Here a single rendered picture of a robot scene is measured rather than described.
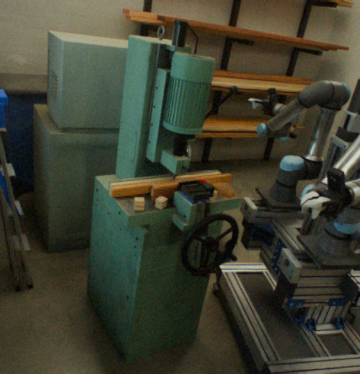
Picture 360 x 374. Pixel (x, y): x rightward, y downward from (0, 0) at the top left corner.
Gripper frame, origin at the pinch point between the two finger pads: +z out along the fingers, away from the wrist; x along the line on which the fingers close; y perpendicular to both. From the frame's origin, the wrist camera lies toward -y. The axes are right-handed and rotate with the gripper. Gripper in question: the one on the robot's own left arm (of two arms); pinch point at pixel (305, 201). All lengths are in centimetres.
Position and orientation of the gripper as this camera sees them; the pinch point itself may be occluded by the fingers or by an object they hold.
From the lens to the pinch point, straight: 112.9
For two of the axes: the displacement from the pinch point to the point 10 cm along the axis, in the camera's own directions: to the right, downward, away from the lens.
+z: -8.1, 1.7, -5.6
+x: -5.8, -4.0, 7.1
